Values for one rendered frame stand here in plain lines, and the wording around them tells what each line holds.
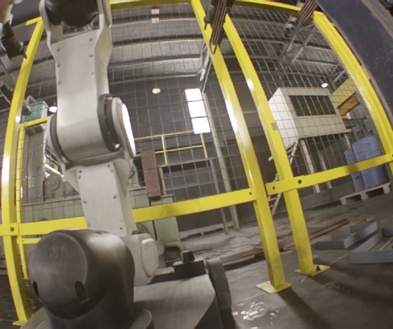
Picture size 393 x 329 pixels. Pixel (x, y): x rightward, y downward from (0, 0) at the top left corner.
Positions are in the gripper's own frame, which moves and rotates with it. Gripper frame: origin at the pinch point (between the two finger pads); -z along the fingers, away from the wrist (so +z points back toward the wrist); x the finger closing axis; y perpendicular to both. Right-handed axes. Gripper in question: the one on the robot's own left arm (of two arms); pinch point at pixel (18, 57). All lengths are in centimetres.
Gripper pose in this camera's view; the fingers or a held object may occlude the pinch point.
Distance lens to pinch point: 145.5
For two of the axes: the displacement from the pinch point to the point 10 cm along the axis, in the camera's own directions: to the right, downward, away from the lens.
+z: 1.3, -3.0, -9.4
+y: -2.0, -9.4, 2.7
